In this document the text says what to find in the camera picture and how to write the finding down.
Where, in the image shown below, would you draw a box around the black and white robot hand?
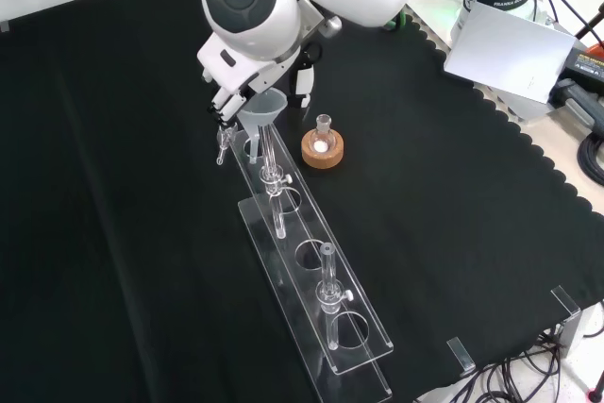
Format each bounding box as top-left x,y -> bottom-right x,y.
196,33 -> 326,124

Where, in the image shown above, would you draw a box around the clear plastic funnel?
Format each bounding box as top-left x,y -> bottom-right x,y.
236,88 -> 288,161

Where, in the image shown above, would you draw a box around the small glass weighing funnel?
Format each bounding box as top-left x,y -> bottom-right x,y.
215,120 -> 239,167

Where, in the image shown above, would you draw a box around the clear acrylic funnel stand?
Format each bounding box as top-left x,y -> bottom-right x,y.
228,122 -> 395,403

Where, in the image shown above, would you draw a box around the small round-bottom glass flask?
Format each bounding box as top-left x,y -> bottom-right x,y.
307,113 -> 338,156

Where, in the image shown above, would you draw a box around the black bench cloth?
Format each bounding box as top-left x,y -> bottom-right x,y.
0,0 -> 604,403

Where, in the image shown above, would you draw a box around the grey and black power brick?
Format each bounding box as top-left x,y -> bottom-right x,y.
548,78 -> 604,134

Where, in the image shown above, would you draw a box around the black box with orange label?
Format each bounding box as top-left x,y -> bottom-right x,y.
562,45 -> 604,89

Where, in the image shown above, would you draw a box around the black tripod leg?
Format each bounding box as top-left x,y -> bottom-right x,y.
572,0 -> 604,48

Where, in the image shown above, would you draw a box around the clear plastic cloth clamp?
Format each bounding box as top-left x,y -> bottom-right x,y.
445,336 -> 478,375
549,285 -> 582,320

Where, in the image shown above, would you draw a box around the brown cork ring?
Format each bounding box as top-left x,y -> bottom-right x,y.
300,128 -> 345,171

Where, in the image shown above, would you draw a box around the coiled black cable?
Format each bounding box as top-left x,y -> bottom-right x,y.
577,130 -> 604,188

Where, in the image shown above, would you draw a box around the tangled black floor cables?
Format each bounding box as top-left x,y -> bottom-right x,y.
412,327 -> 604,403

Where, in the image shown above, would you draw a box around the grey metal bench bracket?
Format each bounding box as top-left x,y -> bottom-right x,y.
555,311 -> 584,362

